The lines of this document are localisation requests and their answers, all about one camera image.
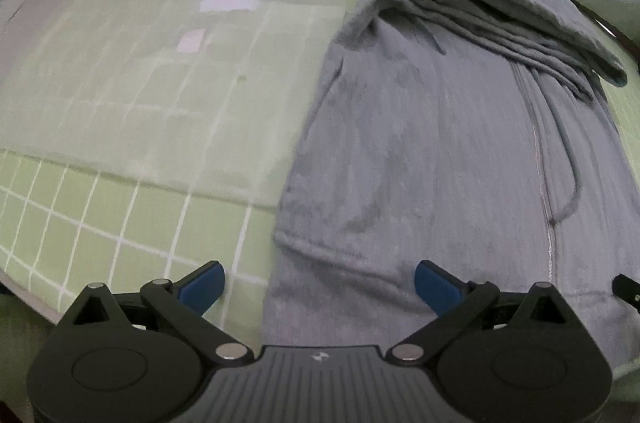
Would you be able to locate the grey zip hoodie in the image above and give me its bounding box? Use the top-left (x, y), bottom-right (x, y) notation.
top-left (262, 0), bottom-right (639, 368)

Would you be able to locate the green grid cutting mat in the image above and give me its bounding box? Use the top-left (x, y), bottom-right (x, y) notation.
top-left (0, 0), bottom-right (640, 334)

